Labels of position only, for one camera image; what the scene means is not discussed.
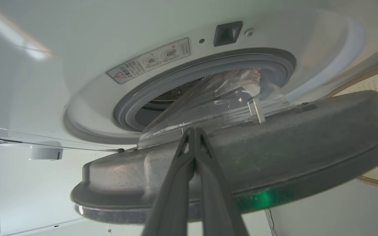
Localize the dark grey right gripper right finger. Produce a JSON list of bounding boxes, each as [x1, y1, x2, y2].
[[195, 128, 249, 236]]

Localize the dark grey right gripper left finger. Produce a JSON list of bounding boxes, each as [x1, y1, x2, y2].
[[142, 128, 196, 236]]

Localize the round glass washing machine door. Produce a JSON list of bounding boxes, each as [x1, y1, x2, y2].
[[70, 67, 378, 225]]

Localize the white front-load washing machine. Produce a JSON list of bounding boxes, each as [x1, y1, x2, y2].
[[0, 0, 378, 154]]

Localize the white warning sticker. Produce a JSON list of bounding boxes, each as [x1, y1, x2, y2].
[[106, 38, 191, 85]]

